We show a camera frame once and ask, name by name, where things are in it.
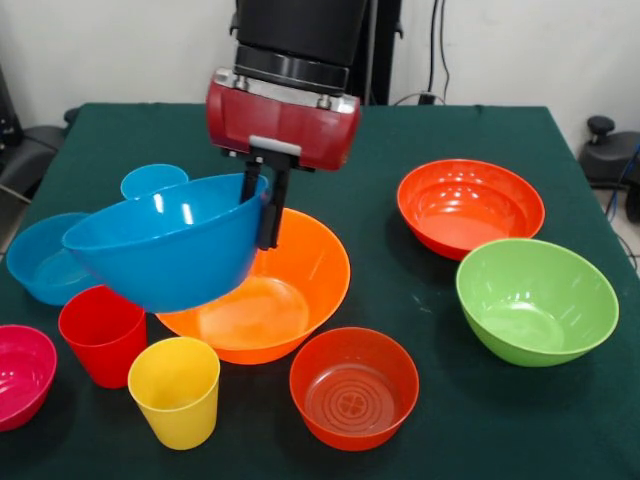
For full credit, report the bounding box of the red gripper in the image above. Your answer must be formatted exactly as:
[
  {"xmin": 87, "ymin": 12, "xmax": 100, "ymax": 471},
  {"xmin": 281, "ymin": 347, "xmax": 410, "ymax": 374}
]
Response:
[{"xmin": 205, "ymin": 79, "xmax": 362, "ymax": 250}]

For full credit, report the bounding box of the large blue bowl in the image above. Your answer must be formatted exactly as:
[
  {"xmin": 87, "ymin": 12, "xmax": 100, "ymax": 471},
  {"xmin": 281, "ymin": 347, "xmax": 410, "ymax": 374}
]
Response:
[{"xmin": 61, "ymin": 172, "xmax": 271, "ymax": 314}]

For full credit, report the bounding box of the pink bowl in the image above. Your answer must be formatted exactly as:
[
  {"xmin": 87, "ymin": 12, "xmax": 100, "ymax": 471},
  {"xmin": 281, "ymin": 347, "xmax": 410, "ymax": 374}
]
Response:
[{"xmin": 0, "ymin": 324, "xmax": 58, "ymax": 433}]

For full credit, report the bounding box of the blue cup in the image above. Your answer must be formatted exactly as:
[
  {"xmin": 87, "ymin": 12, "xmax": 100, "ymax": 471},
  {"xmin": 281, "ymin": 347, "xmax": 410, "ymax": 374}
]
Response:
[{"xmin": 120, "ymin": 163, "xmax": 190, "ymax": 201}]

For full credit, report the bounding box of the large orange bowl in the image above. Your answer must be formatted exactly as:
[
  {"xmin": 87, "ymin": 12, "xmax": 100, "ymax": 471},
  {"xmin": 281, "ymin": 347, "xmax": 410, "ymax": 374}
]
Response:
[{"xmin": 154, "ymin": 207, "xmax": 352, "ymax": 365}]

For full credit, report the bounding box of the small red bowl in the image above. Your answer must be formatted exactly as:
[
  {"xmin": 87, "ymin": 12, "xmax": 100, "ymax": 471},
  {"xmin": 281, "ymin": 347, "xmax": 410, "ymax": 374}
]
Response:
[{"xmin": 289, "ymin": 327, "xmax": 420, "ymax": 452}]

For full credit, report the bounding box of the wide red bowl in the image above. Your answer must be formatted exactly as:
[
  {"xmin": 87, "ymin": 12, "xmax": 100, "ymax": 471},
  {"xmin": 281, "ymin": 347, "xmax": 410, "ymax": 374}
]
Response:
[{"xmin": 396, "ymin": 158, "xmax": 546, "ymax": 262}]

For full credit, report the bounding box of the red cup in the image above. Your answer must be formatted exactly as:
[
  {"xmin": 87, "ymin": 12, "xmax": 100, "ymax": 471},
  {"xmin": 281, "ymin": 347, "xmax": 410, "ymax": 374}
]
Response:
[{"xmin": 57, "ymin": 285, "xmax": 148, "ymax": 390}]

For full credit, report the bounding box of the yellow cup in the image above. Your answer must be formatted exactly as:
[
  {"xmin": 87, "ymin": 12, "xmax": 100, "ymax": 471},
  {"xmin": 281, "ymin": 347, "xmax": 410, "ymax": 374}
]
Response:
[{"xmin": 127, "ymin": 336, "xmax": 221, "ymax": 451}]

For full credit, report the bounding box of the black caster base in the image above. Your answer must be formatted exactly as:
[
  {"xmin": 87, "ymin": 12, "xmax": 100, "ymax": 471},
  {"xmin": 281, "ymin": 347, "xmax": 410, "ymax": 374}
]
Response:
[
  {"xmin": 579, "ymin": 115, "xmax": 640, "ymax": 186},
  {"xmin": 0, "ymin": 123, "xmax": 66, "ymax": 186}
]

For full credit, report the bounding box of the small blue bowl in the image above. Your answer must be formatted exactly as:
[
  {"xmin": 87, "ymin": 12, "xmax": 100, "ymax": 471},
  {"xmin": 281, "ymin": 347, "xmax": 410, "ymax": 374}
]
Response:
[{"xmin": 5, "ymin": 212, "xmax": 104, "ymax": 307}]

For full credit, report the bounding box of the green bowl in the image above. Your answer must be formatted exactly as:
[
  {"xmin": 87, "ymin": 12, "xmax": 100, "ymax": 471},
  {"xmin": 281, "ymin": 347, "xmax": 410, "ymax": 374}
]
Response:
[{"xmin": 455, "ymin": 238, "xmax": 620, "ymax": 369}]

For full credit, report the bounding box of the dark green tablecloth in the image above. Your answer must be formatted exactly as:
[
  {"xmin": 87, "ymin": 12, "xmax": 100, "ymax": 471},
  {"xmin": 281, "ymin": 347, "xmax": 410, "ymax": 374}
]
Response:
[{"xmin": 0, "ymin": 102, "xmax": 640, "ymax": 480}]

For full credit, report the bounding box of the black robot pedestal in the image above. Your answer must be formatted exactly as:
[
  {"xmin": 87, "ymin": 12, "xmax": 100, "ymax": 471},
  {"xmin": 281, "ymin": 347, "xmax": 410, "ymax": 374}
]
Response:
[{"xmin": 367, "ymin": 0, "xmax": 404, "ymax": 105}]

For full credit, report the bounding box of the black hanging cable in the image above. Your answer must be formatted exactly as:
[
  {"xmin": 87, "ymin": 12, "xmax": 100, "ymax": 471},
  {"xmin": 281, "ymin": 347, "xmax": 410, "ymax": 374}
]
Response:
[{"xmin": 427, "ymin": 0, "xmax": 451, "ymax": 104}]

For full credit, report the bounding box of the blue cable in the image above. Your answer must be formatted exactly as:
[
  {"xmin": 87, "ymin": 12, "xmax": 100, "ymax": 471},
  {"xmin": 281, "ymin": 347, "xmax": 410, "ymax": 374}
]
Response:
[{"xmin": 604, "ymin": 142, "xmax": 640, "ymax": 221}]

